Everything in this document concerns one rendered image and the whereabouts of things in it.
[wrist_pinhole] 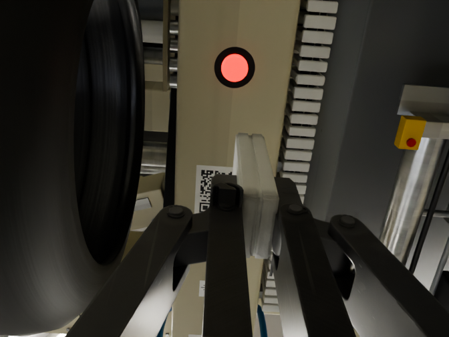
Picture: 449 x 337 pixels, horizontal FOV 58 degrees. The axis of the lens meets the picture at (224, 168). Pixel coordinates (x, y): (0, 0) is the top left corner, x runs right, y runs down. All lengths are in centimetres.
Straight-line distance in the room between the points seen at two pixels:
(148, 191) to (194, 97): 54
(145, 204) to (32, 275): 61
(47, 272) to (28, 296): 3
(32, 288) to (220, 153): 25
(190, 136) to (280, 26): 16
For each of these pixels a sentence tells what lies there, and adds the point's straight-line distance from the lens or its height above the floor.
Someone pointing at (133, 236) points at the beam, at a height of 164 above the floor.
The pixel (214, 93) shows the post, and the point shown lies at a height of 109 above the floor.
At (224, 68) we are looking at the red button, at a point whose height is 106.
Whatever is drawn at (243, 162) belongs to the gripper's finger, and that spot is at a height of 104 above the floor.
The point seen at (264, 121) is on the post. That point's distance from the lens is 49.
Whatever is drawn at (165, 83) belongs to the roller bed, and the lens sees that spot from 88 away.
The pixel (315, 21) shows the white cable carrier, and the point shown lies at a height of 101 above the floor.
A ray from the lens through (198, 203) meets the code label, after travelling 53.
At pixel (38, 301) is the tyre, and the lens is 46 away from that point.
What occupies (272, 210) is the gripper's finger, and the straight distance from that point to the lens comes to 16.
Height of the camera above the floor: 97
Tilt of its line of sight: 25 degrees up
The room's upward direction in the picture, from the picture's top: 175 degrees counter-clockwise
